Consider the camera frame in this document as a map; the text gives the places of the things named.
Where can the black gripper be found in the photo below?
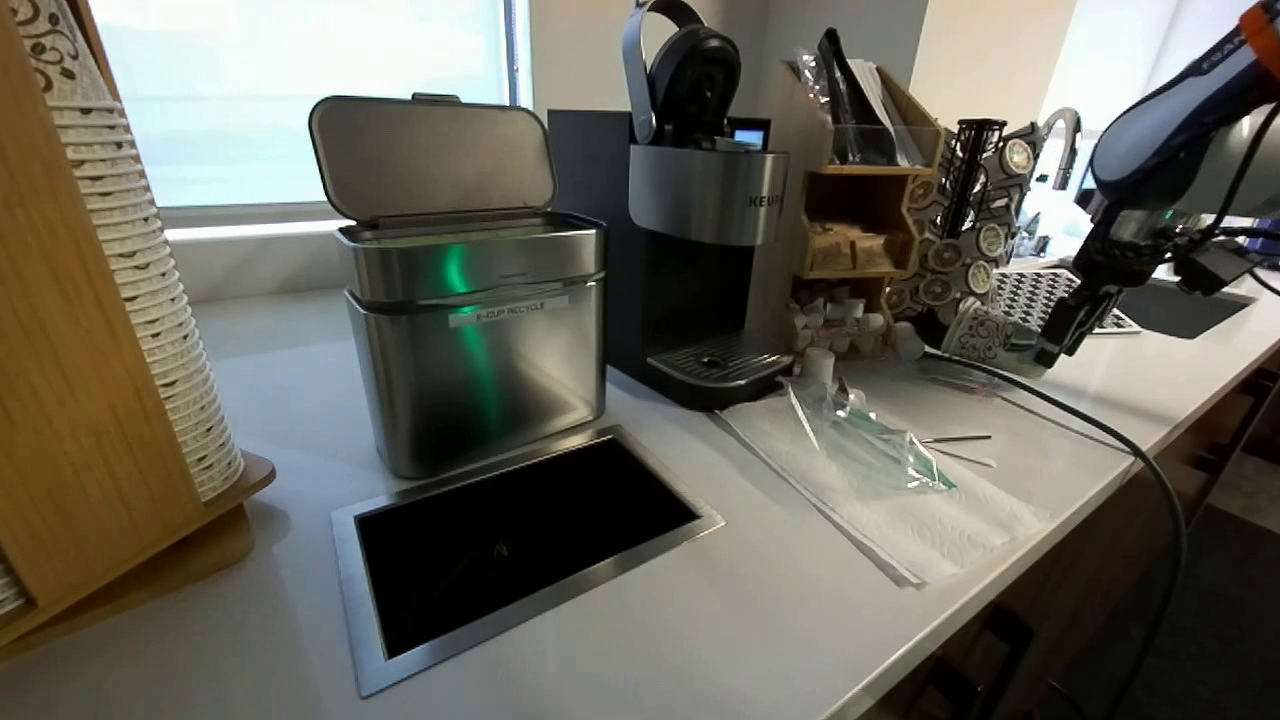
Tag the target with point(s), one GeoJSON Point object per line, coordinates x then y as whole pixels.
{"type": "Point", "coordinates": [1117, 254]}

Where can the patterned paper cup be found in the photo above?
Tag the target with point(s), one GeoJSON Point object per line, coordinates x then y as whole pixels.
{"type": "Point", "coordinates": [976, 333]}

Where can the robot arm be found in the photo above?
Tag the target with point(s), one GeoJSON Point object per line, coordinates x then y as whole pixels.
{"type": "Point", "coordinates": [1175, 170]}

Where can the pile of creamer cups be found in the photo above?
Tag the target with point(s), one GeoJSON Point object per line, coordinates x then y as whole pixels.
{"type": "Point", "coordinates": [849, 329]}

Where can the stack of white paper cups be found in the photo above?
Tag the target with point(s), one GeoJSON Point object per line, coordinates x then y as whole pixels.
{"type": "Point", "coordinates": [113, 185]}

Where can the chrome sink faucet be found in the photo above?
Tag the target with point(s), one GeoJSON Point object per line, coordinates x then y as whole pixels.
{"type": "Point", "coordinates": [1057, 147]}

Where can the coffee pod carousel rack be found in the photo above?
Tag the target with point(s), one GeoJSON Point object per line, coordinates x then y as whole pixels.
{"type": "Point", "coordinates": [964, 216]}

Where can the thin stir stick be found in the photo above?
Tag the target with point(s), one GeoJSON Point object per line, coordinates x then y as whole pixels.
{"type": "Point", "coordinates": [962, 439]}

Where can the wooden condiment organizer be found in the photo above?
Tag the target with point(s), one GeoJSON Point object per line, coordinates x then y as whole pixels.
{"type": "Point", "coordinates": [866, 175]}

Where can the clear plastic wrapper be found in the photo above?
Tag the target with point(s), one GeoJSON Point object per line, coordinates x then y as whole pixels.
{"type": "Point", "coordinates": [846, 418]}

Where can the black silver coffee machine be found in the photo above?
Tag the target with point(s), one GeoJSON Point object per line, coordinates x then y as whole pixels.
{"type": "Point", "coordinates": [684, 194]}

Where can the stainless steel countertop bin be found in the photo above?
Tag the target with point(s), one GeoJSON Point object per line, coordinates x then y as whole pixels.
{"type": "Point", "coordinates": [473, 300]}

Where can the steel framed counter trash chute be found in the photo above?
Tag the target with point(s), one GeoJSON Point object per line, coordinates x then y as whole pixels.
{"type": "Point", "coordinates": [433, 575]}

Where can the wooden cup dispenser stand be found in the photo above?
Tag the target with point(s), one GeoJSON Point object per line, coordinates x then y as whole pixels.
{"type": "Point", "coordinates": [96, 507]}

